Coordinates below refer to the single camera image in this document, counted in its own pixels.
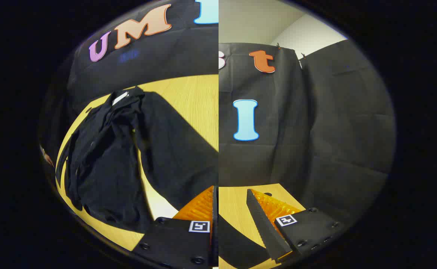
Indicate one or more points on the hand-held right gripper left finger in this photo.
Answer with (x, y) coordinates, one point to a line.
(181, 243)

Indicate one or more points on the black coat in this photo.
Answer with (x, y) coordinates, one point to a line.
(106, 168)

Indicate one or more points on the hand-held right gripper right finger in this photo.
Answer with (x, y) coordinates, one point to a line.
(268, 231)

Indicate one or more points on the black backdrop cloth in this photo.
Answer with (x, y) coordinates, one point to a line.
(334, 130)

